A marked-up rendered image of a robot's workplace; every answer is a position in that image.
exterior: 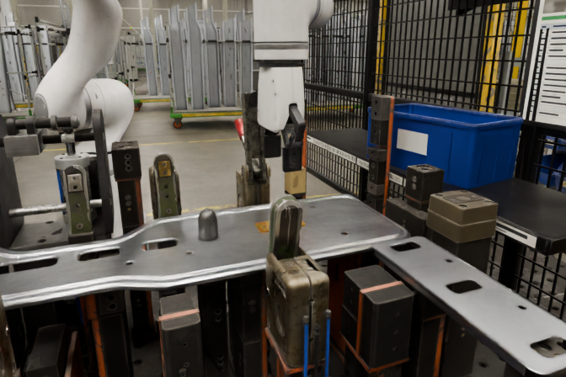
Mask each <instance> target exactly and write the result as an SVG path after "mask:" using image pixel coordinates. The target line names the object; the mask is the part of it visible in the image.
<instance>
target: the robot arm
mask: <svg viewBox="0 0 566 377"><path fill-rule="evenodd" d="M253 6H254V59H255V60H261V63H257V66H258V67H260V69H259V85H258V122H259V124H260V125H262V126H263V127H264V128H263V144H264V158H272V157H280V156H281V135H282V138H283V141H284V145H285V147H282V171H283V172H284V173H288V172H296V171H301V170H302V147H303V139H304V137H305V136H304V131H305V129H306V122H305V120H304V86H303V75H302V66H305V63H301V62H302V60H306V59H308V30H311V29H319V28H321V27H323V26H324V25H325V24H326V23H327V22H328V21H329V20H330V19H331V17H332V15H333V12H334V1H333V0H253ZM122 19H123V13H122V8H121V5H120V3H119V2H118V0H73V10H72V24H71V31H70V35H69V39H68V42H67V46H66V48H65V50H64V51H63V52H62V54H61V56H60V57H59V58H58V60H57V61H56V63H55V64H54V65H53V66H52V68H51V69H50V70H49V71H48V72H47V74H46V75H45V77H44V78H43V80H42V81H41V82H40V85H39V87H38V88H37V90H36V92H35V97H34V101H33V103H34V104H33V105H34V114H35V117H36V119H40V118H50V117H51V116H52V115H56V116H57V118H58V117H71V114H75V115H76V116H77V117H78V118H79V120H80V125H79V126H78V128H77V129H73V130H83V129H88V128H93V120H92V112H93V110H94V109H102V113H103V117H104V129H105V136H106V144H107V151H111V146H112V142H115V141H118V142H119V141H120V138H121V137H122V136H123V134H124V133H125V130H126V128H127V127H128V125H129V123H130V122H131V118H132V116H133V113H134V100H133V97H132V95H131V91H130V90H129V88H128V87H127V86H126V85H125V84H124V83H122V82H119V81H117V80H114V79H91V78H92V77H93V76H94V75H96V74H97V73H98V72H99V71H101V70H102V69H103V68H104V67H105V66H106V65H107V64H108V63H109V61H110V60H111V58H112V56H113V54H114V53H115V49H116V47H117V44H118V40H119V37H120V30H121V25H122ZM280 131H281V135H277V134H279V132H280ZM290 133H291V136H290V138H289V137H288V134H290ZM108 158H109V172H110V179H111V187H112V194H113V201H114V209H115V217H114V233H111V236H112V238H115V237H118V236H122V235H123V231H122V223H121V215H120V201H119V194H118V186H117V182H116V181H115V178H114V170H113V162H112V156H111V154H109V155H108Z"/></svg>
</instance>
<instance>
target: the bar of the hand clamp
mask: <svg viewBox="0 0 566 377"><path fill-rule="evenodd" d="M241 99H242V111H243V136H244V149H245V162H246V165H247V166H248V172H249V181H253V167H252V159H254V158H258V159H259V167H261V170H262V171H261V173H260V175H259V176H260V178H261V179H266V166H265V158H264V144H263V128H264V127H263V126H262V125H260V124H259V122H258V92H253V93H241Z"/></svg>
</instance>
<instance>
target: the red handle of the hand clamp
mask: <svg viewBox="0 0 566 377"><path fill-rule="evenodd" d="M234 124H235V126H236V129H237V132H238V136H239V139H240V141H242V143H243V148H244V136H243V119H236V120H235V122H234ZM252 167H253V175H259V174H260V173H261V171H262V170H261V167H259V164H258V161H257V158H254V159H252Z"/></svg>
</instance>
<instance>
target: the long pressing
mask: <svg viewBox="0 0 566 377"><path fill-rule="evenodd" d="M297 201H298V203H299V204H300V205H301V207H302V210H303V212H302V220H303V221H304V222H305V223H306V225H305V226H302V228H301V230H300V243H299V247H302V248H303V249H304V250H305V251H306V252H307V254H308V255H309V256H310V257H311V258H312V259H313V260H314V261H315V262H320V261H324V260H329V259H333V258H341V257H346V256H350V255H355V254H359V253H363V252H372V251H375V249H373V247H372V246H373V245H374V244H377V243H381V242H389V241H394V240H398V239H404V238H408V237H411V235H410V233H409V231H408V230H406V229H405V228H403V227H402V226H400V225H399V224H397V223H396V222H394V221H393V220H390V219H389V218H387V217H386V216H385V215H383V214H381V213H379V212H378V211H376V210H374V209H372V207H370V206H369V205H367V204H365V203H363V202H362V201H360V200H358V199H357V198H355V197H354V196H352V195H350V194H333V195H326V196H320V197H313V198H307V199H297ZM271 204H272V203H269V204H257V205H251V206H244V207H238V208H231V209H225V210H214V212H215V213H216V217H217V224H218V238H217V239H215V240H212V241H202V240H200V239H199V232H198V217H199V214H200V213H194V214H187V215H176V216H169V217H163V218H158V219H155V220H151V221H148V222H147V223H146V224H144V225H142V226H139V227H137V228H136V229H135V230H133V231H130V232H128V233H126V234H125V235H122V236H118V237H115V238H111V239H107V240H101V241H95V242H84V243H78V244H72V245H66V246H60V247H49V248H43V249H37V250H31V251H12V250H8V249H6V248H3V247H0V267H3V266H8V265H14V264H20V263H30V262H36V261H41V260H47V259H53V258H55V259H58V260H57V263H56V264H55V265H53V266H50V267H45V268H35V269H30V270H24V271H18V272H13V273H3V274H0V292H1V295H2V299H3V306H4V310H5V311H8V310H13V309H18V308H23V307H27V306H32V305H40V304H45V303H50V302H54V301H59V300H67V299H72V298H77V297H81V296H86V295H95V294H99V293H104V292H109V291H115V290H147V291H165V290H172V289H181V288H185V287H190V286H195V285H199V284H207V283H211V282H216V281H220V280H225V279H233V278H237V277H242V276H246V275H250V274H256V273H263V272H266V256H267V252H268V240H269V232H264V233H262V232H259V230H258V229H257V228H256V226H255V223H257V222H263V221H269V220H270V206H271ZM310 207H315V208H310ZM343 233H347V234H348V235H343ZM167 241H175V242H176V246H174V247H167V248H162V249H157V250H151V251H144V250H143V247H144V246H145V245H147V244H151V243H157V242H167ZM113 249H118V250H120V254H118V255H116V256H113V257H108V258H98V259H93V260H88V261H79V260H80V257H81V256H82V255H83V254H86V253H91V252H102V251H107V250H113ZM187 252H192V254H186V253H187ZM129 262H133V264H129V265H128V264H127V263H129Z"/></svg>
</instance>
